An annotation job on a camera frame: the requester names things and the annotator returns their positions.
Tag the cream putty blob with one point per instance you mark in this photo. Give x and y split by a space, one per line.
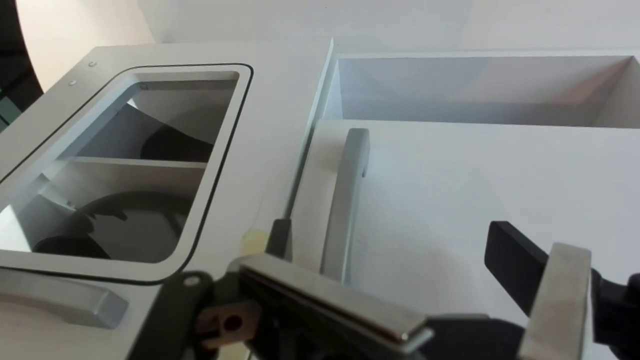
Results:
253 242

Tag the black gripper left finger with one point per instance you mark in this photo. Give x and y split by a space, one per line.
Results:
320 301

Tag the black round pan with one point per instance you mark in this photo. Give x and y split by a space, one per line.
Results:
127 227
181 142

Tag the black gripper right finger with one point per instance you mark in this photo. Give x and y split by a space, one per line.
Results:
560 301

